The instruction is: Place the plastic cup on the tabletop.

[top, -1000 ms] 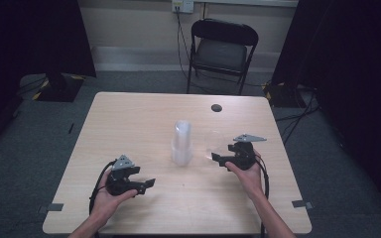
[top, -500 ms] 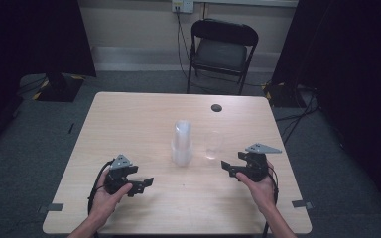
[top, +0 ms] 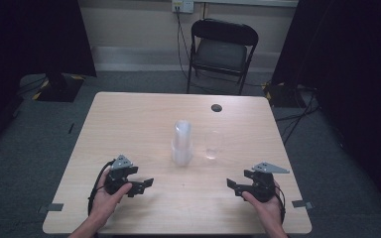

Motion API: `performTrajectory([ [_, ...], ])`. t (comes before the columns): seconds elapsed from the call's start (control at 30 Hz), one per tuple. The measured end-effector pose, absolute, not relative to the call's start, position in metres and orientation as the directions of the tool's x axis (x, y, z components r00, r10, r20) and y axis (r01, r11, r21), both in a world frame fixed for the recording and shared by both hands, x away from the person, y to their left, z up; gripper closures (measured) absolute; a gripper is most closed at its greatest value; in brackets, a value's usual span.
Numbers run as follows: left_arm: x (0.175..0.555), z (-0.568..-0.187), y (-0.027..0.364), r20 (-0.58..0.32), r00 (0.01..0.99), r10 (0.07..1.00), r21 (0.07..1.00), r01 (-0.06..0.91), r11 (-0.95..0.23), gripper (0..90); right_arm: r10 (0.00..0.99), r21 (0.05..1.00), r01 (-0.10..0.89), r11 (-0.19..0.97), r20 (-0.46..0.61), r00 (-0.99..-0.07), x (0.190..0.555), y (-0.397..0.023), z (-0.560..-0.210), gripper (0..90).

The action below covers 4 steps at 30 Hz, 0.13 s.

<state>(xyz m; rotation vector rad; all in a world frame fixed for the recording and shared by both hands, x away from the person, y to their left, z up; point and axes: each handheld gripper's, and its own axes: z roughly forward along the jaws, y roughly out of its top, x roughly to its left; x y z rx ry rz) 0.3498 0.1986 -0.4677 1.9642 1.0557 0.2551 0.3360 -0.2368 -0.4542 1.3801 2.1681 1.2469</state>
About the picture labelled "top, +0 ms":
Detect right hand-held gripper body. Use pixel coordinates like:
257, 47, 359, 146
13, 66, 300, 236
244, 162, 291, 203

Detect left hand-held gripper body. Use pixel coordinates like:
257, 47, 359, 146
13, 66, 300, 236
103, 154, 134, 196

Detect clear plastic drinking cup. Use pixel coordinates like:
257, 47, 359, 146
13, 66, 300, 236
203, 130, 223, 161

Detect stack of clear cups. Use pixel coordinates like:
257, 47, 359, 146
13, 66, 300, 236
171, 119, 194, 167

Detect person's right hand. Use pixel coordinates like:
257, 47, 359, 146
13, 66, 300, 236
241, 183, 285, 229

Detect person's left hand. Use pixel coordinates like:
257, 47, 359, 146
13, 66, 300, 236
90, 170, 134, 225

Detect grey tape piece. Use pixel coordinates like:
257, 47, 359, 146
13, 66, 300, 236
291, 199, 315, 210
38, 202, 64, 214

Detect black stand base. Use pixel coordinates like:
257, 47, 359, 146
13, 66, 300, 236
32, 72, 85, 103
263, 80, 300, 109

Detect black folding chair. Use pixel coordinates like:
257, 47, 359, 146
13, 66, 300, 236
186, 18, 260, 96

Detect dark curtain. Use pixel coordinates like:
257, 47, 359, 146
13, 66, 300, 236
270, 0, 381, 221
0, 0, 97, 157

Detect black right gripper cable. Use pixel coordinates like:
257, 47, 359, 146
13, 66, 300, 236
273, 183, 287, 225

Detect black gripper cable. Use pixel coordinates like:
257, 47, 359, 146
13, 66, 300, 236
87, 159, 117, 216
273, 183, 287, 225

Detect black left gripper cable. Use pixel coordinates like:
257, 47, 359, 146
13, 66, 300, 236
87, 159, 117, 216

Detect black floor cables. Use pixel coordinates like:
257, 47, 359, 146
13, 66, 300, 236
274, 86, 321, 147

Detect white wall socket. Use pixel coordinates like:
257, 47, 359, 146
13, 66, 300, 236
171, 0, 195, 15

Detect white wall cable trunking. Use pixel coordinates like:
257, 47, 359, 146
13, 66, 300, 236
192, 0, 300, 9

